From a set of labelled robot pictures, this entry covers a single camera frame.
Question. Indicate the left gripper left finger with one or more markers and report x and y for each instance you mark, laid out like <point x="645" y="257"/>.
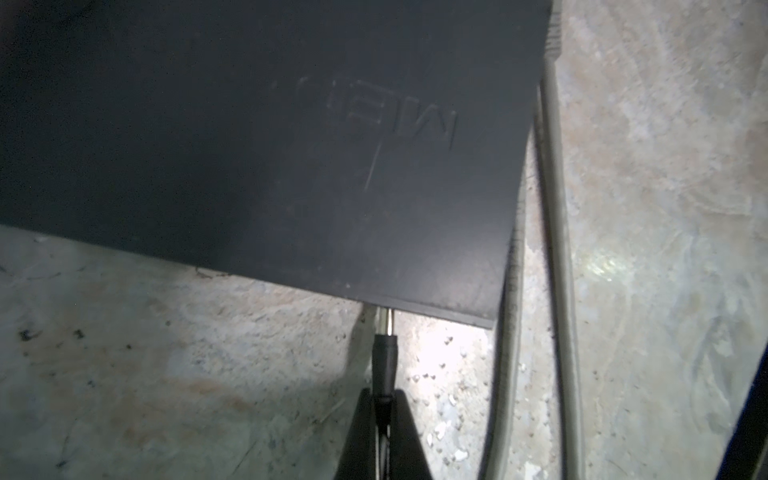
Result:
<point x="358" y="460"/>

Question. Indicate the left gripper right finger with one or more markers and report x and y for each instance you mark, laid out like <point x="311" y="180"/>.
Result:
<point x="407" y="460"/>

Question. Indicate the black adapter with cable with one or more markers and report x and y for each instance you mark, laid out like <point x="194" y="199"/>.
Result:
<point x="384" y="362"/>

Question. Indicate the large black network switch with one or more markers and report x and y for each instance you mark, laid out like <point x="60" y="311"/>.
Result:
<point x="369" y="150"/>

